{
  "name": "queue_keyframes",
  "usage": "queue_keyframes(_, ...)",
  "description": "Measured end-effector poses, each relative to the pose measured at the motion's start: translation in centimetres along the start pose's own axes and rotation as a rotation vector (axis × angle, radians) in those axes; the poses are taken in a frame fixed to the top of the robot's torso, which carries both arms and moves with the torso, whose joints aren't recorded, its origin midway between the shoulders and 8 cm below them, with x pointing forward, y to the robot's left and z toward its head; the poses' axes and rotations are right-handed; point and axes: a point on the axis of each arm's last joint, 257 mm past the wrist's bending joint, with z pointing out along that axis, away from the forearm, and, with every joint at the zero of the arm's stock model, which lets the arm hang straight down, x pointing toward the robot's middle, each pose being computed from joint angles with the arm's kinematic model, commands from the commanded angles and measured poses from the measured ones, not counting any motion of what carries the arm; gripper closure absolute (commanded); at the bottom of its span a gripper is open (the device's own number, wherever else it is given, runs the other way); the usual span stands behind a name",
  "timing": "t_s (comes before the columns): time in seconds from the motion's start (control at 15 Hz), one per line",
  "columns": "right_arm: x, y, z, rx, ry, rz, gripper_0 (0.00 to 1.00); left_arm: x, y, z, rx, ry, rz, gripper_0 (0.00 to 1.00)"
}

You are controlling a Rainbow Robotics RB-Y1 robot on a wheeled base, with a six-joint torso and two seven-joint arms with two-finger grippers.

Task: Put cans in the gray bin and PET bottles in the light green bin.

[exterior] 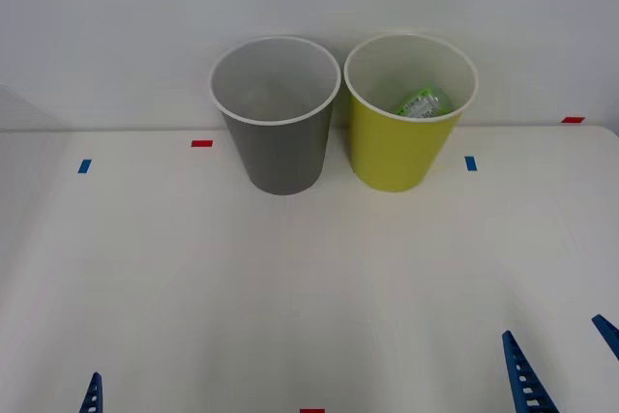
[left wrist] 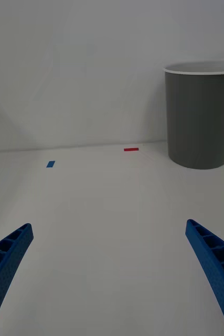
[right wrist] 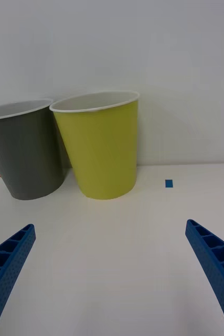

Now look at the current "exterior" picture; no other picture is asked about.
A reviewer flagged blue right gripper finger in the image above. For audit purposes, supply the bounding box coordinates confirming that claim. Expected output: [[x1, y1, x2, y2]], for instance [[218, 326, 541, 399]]
[[501, 330, 560, 413], [591, 313, 619, 362]]

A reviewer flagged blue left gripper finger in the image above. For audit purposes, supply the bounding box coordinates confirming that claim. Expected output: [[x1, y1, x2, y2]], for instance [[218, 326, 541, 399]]
[[78, 371, 104, 413]]

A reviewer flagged green plastic bottle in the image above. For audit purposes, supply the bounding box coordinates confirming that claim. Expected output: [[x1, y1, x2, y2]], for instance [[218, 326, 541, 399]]
[[395, 87, 454, 121]]

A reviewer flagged yellow-green plastic bin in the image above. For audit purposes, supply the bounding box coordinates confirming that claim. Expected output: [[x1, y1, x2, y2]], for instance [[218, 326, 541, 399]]
[[342, 31, 481, 193]]

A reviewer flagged grey plastic bin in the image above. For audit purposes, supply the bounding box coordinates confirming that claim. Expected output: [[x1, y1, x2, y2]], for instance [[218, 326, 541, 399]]
[[207, 34, 342, 196]]

